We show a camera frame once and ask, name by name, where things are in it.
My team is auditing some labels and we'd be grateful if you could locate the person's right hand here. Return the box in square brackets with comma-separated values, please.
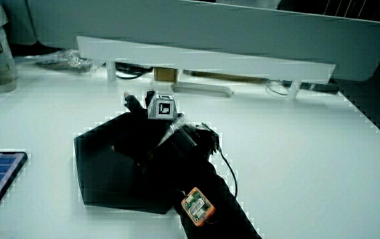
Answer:
[112, 90, 221, 167]

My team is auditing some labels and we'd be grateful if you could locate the black cloth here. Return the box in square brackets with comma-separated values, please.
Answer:
[73, 112, 185, 215]

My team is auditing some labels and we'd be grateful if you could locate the person's right forearm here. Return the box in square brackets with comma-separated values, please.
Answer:
[149, 155, 264, 239]

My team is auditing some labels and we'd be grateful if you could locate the small brown box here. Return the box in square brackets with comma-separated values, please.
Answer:
[153, 67, 179, 83]

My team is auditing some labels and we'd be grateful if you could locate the orange sensor board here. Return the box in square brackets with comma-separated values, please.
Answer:
[181, 187, 217, 228]

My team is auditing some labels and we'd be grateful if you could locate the white desk shelf riser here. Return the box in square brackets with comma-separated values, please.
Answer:
[76, 35, 336, 101]

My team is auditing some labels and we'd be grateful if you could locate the brown wooden strip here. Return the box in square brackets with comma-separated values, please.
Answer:
[183, 70, 268, 85]

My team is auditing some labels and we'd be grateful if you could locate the crumpled clear plastic bag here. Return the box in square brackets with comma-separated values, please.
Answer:
[15, 48, 95, 74]

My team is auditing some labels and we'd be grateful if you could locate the white partition panel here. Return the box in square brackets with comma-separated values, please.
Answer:
[27, 0, 380, 82]

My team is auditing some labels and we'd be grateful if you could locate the flat black device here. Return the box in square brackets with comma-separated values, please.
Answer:
[311, 82, 340, 94]

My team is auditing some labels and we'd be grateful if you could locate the thick black cable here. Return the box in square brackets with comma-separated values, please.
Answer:
[114, 62, 153, 80]

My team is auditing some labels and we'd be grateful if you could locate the thin black cable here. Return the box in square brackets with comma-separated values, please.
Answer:
[217, 145, 239, 200]

